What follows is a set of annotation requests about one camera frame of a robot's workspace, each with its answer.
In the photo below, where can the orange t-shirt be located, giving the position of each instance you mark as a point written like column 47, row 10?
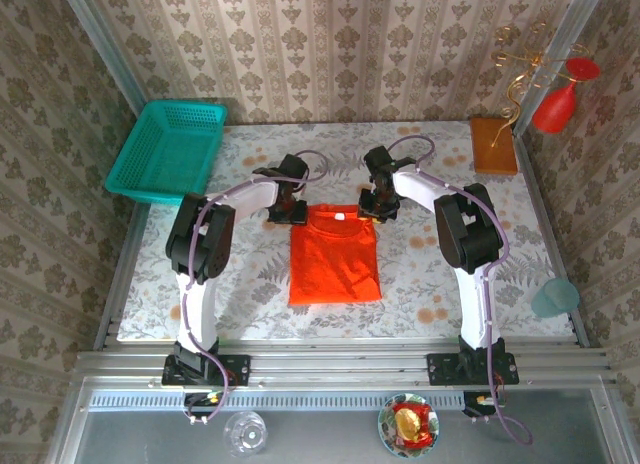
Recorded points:
column 335, row 259

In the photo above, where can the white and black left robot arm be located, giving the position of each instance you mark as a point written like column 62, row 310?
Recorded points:
column 200, row 304

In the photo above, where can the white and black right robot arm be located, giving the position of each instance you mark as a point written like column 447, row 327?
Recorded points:
column 475, row 304

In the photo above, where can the floral patterned table cover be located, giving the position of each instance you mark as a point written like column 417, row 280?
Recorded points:
column 425, row 284

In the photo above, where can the teal plastic basket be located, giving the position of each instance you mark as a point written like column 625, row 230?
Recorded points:
column 165, row 154

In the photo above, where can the red wine glass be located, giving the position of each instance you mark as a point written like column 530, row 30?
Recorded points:
column 555, row 109

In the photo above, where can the teal plastic cup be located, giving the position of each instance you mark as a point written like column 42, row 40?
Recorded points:
column 555, row 299

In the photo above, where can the red gold snack packet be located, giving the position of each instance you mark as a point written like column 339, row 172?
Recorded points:
column 412, row 424

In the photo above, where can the floral patterned plate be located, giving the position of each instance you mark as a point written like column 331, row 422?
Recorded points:
column 385, row 426

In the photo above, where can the clear glass bowl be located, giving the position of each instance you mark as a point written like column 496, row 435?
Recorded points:
column 245, row 434

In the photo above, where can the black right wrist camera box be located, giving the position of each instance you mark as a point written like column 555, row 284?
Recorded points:
column 378, row 159

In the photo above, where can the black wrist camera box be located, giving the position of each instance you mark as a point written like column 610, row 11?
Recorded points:
column 378, row 159
column 294, row 166

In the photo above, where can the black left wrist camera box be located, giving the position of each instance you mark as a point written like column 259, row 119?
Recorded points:
column 294, row 166

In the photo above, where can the aluminium mounting rail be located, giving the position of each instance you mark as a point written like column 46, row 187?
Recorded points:
column 340, row 364

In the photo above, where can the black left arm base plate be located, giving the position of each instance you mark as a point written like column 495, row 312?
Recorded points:
column 235, row 369

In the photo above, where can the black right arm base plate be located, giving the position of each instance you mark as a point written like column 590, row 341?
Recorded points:
column 442, row 371

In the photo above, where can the aluminium frame post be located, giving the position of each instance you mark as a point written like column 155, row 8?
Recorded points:
column 560, row 54
column 105, row 49

